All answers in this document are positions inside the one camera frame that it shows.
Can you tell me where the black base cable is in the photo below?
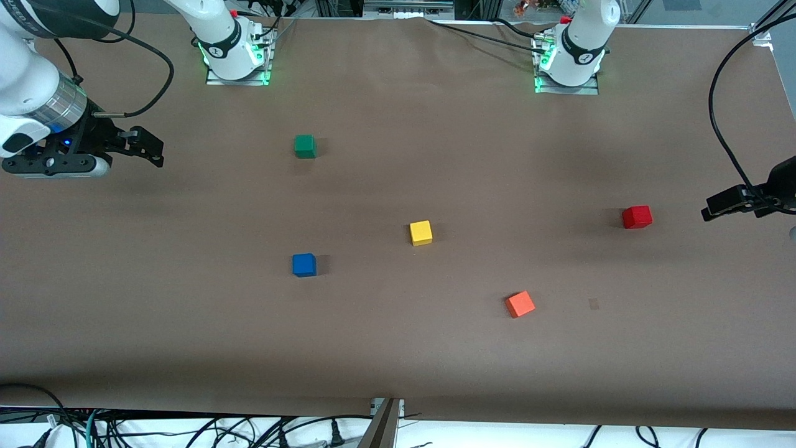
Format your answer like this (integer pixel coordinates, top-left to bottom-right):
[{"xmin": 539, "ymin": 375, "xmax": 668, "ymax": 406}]
[
  {"xmin": 491, "ymin": 17, "xmax": 548, "ymax": 39},
  {"xmin": 426, "ymin": 20, "xmax": 548, "ymax": 54}
]

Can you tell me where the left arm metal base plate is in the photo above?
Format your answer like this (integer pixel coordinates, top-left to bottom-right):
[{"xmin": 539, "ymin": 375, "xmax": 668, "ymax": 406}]
[{"xmin": 533, "ymin": 31, "xmax": 601, "ymax": 96}]

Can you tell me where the brown paper table cover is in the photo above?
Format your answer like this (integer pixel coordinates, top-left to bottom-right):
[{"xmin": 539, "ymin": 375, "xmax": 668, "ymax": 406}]
[{"xmin": 0, "ymin": 12, "xmax": 796, "ymax": 431}]

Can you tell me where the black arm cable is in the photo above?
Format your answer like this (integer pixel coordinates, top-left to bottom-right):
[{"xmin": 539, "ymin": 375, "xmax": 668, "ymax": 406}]
[
  {"xmin": 28, "ymin": 0, "xmax": 175, "ymax": 119},
  {"xmin": 709, "ymin": 0, "xmax": 796, "ymax": 215}
]

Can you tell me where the red wooden block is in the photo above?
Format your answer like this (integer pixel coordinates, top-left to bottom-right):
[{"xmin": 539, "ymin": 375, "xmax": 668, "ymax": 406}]
[{"xmin": 622, "ymin": 205, "xmax": 653, "ymax": 230}]

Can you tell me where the orange wooden block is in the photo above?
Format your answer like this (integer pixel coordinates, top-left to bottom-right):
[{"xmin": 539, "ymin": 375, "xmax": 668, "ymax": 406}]
[{"xmin": 505, "ymin": 291, "xmax": 536, "ymax": 319}]

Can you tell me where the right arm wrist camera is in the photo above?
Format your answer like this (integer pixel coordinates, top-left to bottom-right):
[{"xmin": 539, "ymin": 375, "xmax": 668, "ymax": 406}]
[{"xmin": 2, "ymin": 154, "xmax": 114, "ymax": 180}]

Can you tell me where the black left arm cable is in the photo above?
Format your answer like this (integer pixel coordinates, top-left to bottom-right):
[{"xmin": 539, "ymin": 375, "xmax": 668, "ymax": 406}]
[{"xmin": 709, "ymin": 0, "xmax": 796, "ymax": 215}]

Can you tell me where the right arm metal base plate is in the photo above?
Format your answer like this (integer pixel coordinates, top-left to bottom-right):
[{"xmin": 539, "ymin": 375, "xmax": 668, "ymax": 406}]
[{"xmin": 205, "ymin": 25, "xmax": 275, "ymax": 87}]

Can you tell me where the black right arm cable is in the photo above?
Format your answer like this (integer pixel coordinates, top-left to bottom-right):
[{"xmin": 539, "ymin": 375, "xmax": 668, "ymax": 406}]
[{"xmin": 28, "ymin": 0, "xmax": 175, "ymax": 119}]

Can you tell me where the aluminium frame profile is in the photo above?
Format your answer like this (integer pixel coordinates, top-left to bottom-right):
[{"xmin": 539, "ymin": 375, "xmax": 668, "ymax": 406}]
[{"xmin": 754, "ymin": 0, "xmax": 796, "ymax": 35}]

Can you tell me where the aluminium profile beam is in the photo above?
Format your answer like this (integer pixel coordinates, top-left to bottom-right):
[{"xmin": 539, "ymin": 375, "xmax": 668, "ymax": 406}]
[{"xmin": 358, "ymin": 398, "xmax": 402, "ymax": 448}]

